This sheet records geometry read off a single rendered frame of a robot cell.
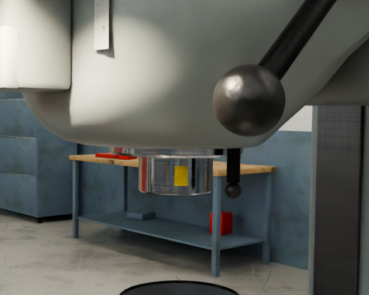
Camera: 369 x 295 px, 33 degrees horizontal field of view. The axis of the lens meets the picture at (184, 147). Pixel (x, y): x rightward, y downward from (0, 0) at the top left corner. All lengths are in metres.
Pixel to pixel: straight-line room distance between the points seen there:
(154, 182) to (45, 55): 0.11
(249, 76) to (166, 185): 0.15
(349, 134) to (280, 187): 4.96
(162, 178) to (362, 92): 0.15
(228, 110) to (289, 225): 5.44
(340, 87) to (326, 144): 0.33
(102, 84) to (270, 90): 0.10
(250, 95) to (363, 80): 0.20
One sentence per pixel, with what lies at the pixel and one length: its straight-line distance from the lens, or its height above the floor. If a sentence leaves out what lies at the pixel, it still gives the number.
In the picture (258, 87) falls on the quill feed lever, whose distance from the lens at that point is 0.25.
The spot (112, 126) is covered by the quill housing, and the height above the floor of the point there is 1.32.
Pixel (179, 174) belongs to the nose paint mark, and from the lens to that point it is 0.38.
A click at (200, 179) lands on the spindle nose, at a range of 0.39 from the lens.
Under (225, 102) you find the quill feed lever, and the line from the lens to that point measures 0.25.
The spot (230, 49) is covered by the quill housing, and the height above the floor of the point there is 1.36.
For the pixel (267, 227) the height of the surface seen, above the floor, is 0.33.
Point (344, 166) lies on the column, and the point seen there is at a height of 1.27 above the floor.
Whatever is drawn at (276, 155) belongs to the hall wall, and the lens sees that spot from 5.71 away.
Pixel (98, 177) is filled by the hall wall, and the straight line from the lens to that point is 7.76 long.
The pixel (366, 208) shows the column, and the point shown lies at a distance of 0.75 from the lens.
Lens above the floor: 1.33
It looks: 3 degrees down
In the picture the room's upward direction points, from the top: 1 degrees clockwise
